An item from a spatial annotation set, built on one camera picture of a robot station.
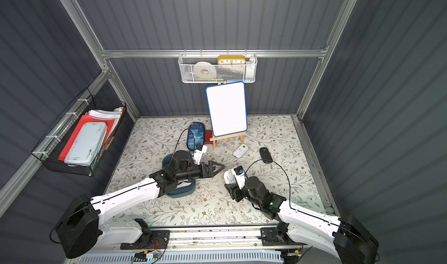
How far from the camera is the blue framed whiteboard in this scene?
2.95 feet

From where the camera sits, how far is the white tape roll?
0.84 m

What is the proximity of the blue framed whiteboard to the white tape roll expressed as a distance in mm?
63

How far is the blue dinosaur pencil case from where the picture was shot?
107 centimetres

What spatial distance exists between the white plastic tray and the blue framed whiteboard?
0.50 meters

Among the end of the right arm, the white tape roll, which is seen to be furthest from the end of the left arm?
the white tape roll
